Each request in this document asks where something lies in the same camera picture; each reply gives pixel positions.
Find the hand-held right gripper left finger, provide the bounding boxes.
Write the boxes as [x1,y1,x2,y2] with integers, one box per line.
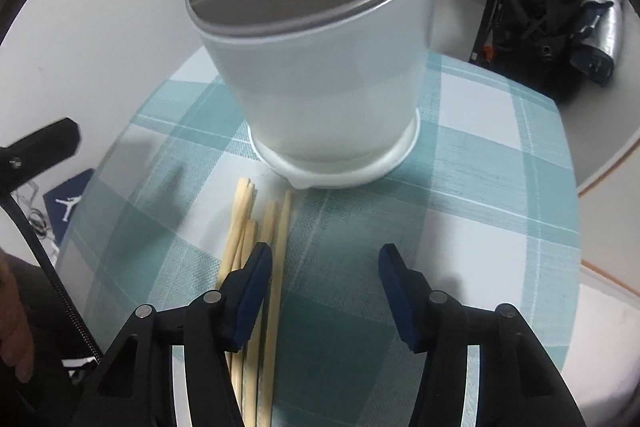
[70,241,274,427]

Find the person's left hand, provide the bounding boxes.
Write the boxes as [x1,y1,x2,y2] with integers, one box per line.
[0,249,37,383]

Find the white utensil holder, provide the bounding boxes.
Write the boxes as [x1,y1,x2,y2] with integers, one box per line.
[184,0,446,190]

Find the teal checked tablecloth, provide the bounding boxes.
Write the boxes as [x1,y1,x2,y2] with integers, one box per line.
[55,44,583,427]

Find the black hanging coat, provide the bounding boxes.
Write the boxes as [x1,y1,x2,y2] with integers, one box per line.
[492,0,601,102]

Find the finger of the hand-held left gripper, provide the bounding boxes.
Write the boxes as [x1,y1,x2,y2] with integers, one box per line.
[0,118,81,195]

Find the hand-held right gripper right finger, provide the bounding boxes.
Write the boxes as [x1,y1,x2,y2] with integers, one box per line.
[377,243,576,427]

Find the white wood-trimmed panel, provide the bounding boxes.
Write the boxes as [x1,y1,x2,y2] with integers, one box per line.
[575,7,640,308]

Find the navy bag with white logo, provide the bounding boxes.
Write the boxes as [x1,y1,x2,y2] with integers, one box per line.
[42,169,96,248]

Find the bundle of bamboo chopsticks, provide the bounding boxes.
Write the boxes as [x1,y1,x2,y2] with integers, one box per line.
[216,177,293,427]

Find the silver folded umbrella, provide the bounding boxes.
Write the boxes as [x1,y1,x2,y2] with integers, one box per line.
[567,0,626,85]

